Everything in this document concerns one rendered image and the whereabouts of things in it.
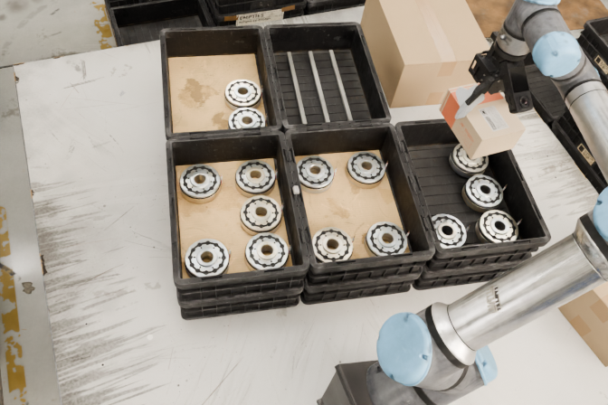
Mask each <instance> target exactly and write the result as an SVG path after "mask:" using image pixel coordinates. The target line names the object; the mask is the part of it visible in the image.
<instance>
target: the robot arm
mask: <svg viewBox="0 0 608 405"><path fill-rule="evenodd" d="M560 1H561V0H515V1H514V3H513V5H512V6H511V8H510V10H509V12H508V15H507V17H506V19H505V21H504V23H503V24H502V27H501V29H500V31H499V32H498V31H495V32H492V34H491V36H490V37H491V39H492V40H493V44H492V45H491V47H490V49H489V50H486V51H483V52H480V53H476V55H475V57H474V59H473V61H472V63H471V65H470V67H469V69H468V71H469V72H470V74H471V76H472V78H473V79H474V80H475V81H476V83H480V84H479V85H473V86H472V87H471V88H470V89H464V88H463V87H459V88H458V89H457V90H456V97H457V100H458V102H459V105H460V108H459V110H458V111H457V113H456V115H455V118H456V119H459V118H465V116H466V115H467V114H468V113H469V112H471V111H472V110H473V108H474V107H475V106H477V105H478V104H480V103H481V102H482V101H483V100H484V99H485V95H484V94H486V93H487V92H488V93H489V94H490V95H492V94H495V93H499V92H503V93H504V94H505V99H506V102H507V103H508V109H509V112H510V113H511V114H517V113H522V112H526V111H529V110H531V109H532V108H533V102H532V98H531V94H530V89H529V85H528V81H527V73H526V68H525V64H524V59H525V58H526V57H527V54H528V53H529V52H531V54H532V57H533V61H534V63H535V64H536V66H537V67H538V68H539V69H540V71H541V72H542V73H543V74H544V75H545V76H548V77H549V78H550V79H551V80H552V81H553V82H554V83H555V85H556V87H557V89H558V90H559V92H560V94H561V96H562V98H563V100H564V102H565V104H566V105H567V107H568V109H569V111H570V112H571V114H572V116H573V118H574V120H575V123H576V125H577V126H578V128H579V130H580V132H581V133H582V135H583V137H584V140H585V142H586V144H587V145H588V147H589V149H590V151H591V152H592V154H593V156H594V159H595V161H596V163H597V164H598V166H599V168H600V170H601V172H602V173H603V176H604V178H605V180H606V182H607V183H608V90H607V89H606V87H605V86H604V85H603V83H602V81H601V79H600V75H599V73H598V71H597V69H596V68H595V67H594V66H593V65H592V63H591V62H590V61H589V60H588V58H587V57H586V55H585V54H584V52H583V50H582V48H581V47H580V45H579V44H578V42H577V40H576V39H575V37H574V36H573V35H572V34H571V32H570V30H569V28H568V27H567V25H566V23H565V21H564V19H563V17H562V15H561V13H560V11H559V10H558V8H557V4H559V3H560ZM485 53H487V54H485ZM481 54H483V55H481ZM475 61H476V64H475V66H474V68H473V69H472V65H473V63H474V62H475ZM607 281H608V186H607V187H606V188H605V189H604V190H603V191H602V192H601V193H600V195H599V196H598V198H597V202H596V204H595V206H594V208H593V209H592V210H591V211H589V212H588V213H586V214H584V215H582V216H581V217H579V218H578V219H577V223H576V226H575V231H574V232H573V233H572V234H570V235H568V236H567V237H565V238H563V239H562V240H560V241H558V242H557V243H555V244H553V245H551V246H550V247H548V248H546V249H545V250H542V251H540V252H539V253H537V254H536V255H534V256H533V257H531V258H529V259H527V260H525V261H523V262H522V263H520V264H518V265H516V266H515V267H514V268H512V269H510V270H508V271H506V272H505V273H503V274H501V275H500V276H498V277H496V278H494V279H492V280H491V281H489V282H488V283H486V284H484V285H483V286H481V287H478V288H477V289H475V290H473V291H471V292H470V293H469V294H467V295H466V296H464V297H461V298H460V299H458V300H456V301H454V302H453V303H451V304H449V305H447V304H444V303H442V302H435V303H433V304H431V305H430V306H427V307H426V308H425V309H423V310H421V311H420V312H418V313H416V314H414V313H411V312H402V313H397V314H394V315H392V316H390V317H389V318H388V319H387V320H386V321H385V322H384V324H383V325H382V327H381V329H380V331H379V336H378V340H377V342H376V353H377V358H378V362H376V363H374V364H372V365H371V366H370V367H369V368H368V370H367V372H366V386H367V390H368V393H369V397H370V399H371V401H372V403H373V405H448V404H450V403H452V402H454V401H456V400H457V399H459V398H461V397H463V396H465V395H467V394H469V393H471V392H473V391H475V390H477V389H478V388H480V387H482V386H487V384H488V383H489V382H491V381H493V380H495V379H496V378H497V376H498V367H497V365H496V362H495V359H494V357H493V355H492V353H491V351H490V349H489V347H488V344H491V343H492V342H494V341H496V340H498V339H499V338H501V337H503V336H505V335H507V334H509V333H511V332H513V331H515V330H517V329H519V328H520V327H522V326H523V325H526V324H528V323H530V322H532V321H534V320H536V319H538V318H539V317H540V316H543V315H545V314H547V313H549V312H551V311H553V310H555V309H556V308H558V307H560V306H562V305H564V304H566V303H568V302H570V301H571V300H573V299H575V298H577V297H579V296H581V295H583V294H585V293H586V292H588V291H590V290H592V289H594V288H596V287H599V286H601V285H602V284H603V283H605V282H607Z"/></svg>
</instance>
